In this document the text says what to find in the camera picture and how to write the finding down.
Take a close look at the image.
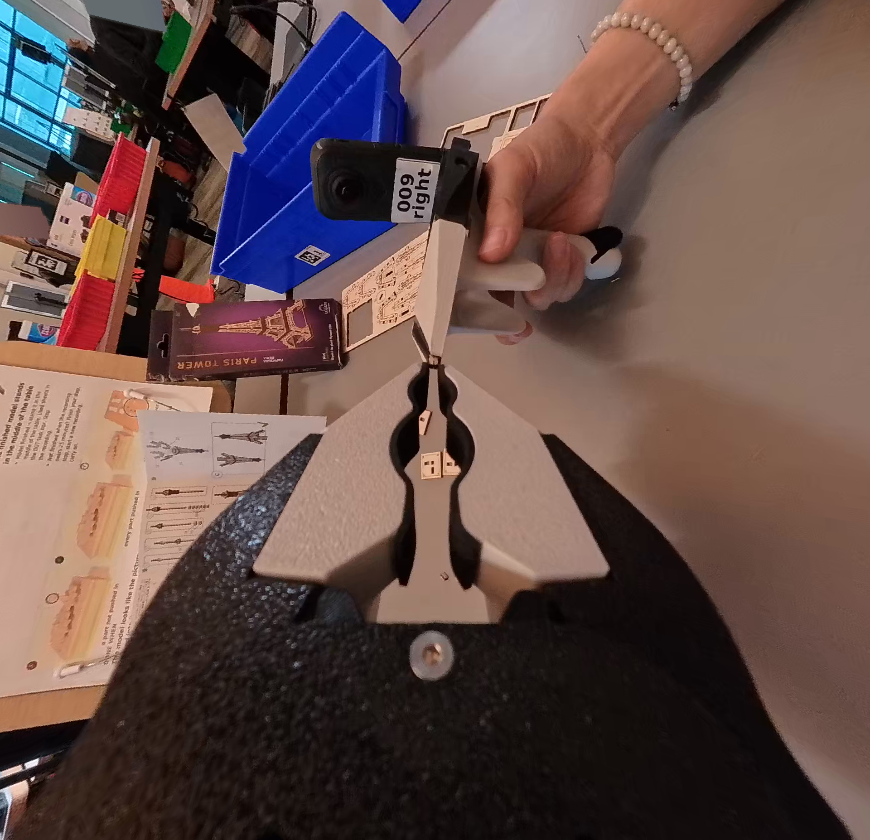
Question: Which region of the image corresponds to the task sheet with photos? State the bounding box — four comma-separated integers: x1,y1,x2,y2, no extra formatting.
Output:
0,364,213,698

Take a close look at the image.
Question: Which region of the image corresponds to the person's right forearm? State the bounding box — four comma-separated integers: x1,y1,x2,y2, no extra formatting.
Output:
544,0,827,168

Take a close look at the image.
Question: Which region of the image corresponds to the green storage bin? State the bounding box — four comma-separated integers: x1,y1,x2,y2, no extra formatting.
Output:
155,11,194,73

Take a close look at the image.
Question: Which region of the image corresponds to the purple tower model box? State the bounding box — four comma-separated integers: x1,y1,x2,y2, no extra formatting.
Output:
146,298,349,383

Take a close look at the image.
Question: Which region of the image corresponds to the white cardboard box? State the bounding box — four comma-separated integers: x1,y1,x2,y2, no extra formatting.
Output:
48,182,96,253

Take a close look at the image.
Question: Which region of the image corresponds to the yellow storage bin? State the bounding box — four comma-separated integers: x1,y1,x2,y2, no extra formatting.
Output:
75,215,130,280

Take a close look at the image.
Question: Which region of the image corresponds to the assembly instruction sheet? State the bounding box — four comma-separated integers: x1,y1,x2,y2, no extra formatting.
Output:
138,410,327,603

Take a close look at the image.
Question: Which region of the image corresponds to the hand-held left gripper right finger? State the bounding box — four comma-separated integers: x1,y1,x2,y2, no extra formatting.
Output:
439,364,611,625

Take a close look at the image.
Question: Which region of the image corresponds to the laser-cut wooden parts sheet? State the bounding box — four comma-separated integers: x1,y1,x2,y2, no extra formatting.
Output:
340,232,436,352

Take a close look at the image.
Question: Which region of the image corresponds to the pearl bracelet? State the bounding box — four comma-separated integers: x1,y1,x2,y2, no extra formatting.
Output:
590,12,694,110

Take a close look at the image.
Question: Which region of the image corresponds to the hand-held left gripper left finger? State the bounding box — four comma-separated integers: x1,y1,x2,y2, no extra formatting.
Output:
251,364,427,625

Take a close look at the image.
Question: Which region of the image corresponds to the red storage bin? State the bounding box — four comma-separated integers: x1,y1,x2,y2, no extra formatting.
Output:
92,133,147,226
58,272,116,352

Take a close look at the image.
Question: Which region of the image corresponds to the grey desk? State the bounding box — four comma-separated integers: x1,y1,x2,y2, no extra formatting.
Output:
231,0,870,840

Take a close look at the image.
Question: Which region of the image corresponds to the wooden shelf rack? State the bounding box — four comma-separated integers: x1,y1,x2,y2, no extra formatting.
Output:
102,136,164,355

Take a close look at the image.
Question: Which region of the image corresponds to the person's right hand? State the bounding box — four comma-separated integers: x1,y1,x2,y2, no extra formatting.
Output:
476,114,617,346

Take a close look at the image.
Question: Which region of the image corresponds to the empty wooden sheet frame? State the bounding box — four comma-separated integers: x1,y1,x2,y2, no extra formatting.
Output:
442,92,555,156

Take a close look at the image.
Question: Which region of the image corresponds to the room window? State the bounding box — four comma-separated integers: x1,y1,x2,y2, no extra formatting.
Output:
0,0,76,154

